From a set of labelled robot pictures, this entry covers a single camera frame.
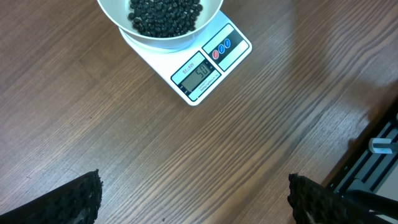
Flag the black beans in bowl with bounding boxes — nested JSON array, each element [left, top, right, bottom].
[[127, 0, 203, 38]]

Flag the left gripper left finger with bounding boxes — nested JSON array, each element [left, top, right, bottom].
[[1, 169, 103, 224]]

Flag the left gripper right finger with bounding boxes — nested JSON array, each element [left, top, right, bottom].
[[287, 174, 387, 224]]

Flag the white digital kitchen scale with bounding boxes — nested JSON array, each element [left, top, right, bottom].
[[121, 11, 252, 106]]

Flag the white bowl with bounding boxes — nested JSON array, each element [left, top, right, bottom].
[[97, 0, 223, 49]]

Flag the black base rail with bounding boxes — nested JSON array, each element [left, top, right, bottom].
[[326, 99, 397, 223]]

